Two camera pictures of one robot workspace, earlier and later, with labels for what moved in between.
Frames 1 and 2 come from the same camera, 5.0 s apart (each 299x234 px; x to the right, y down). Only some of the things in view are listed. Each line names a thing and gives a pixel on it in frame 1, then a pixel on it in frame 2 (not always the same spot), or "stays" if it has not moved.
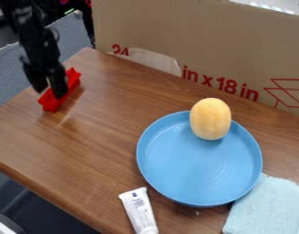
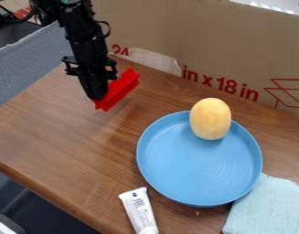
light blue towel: (273, 209) stays
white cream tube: (139, 210) stays
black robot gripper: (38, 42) -> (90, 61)
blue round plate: (198, 172) stays
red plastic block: (48, 101) -> (119, 88)
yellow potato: (210, 118) stays
